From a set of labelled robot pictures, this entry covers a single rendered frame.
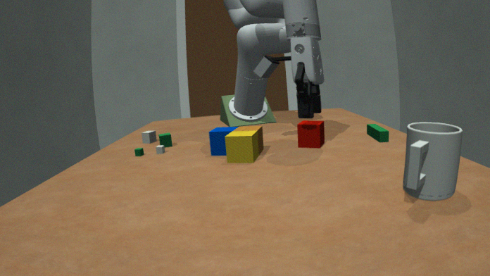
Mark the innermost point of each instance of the blue cube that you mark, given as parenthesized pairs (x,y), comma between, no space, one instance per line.
(217,140)

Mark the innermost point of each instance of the yellow cube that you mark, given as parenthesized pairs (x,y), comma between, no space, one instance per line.
(242,146)

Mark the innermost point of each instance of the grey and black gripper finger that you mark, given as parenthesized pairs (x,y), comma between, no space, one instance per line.
(304,100)
(316,98)

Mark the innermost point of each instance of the red cube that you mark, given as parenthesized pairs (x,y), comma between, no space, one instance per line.
(311,134)

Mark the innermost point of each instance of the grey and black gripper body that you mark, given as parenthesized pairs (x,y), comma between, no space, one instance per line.
(309,54)

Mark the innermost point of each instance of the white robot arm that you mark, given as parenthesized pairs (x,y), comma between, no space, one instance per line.
(264,26)

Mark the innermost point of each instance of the grey mug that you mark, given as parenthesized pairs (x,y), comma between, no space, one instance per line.
(439,156)

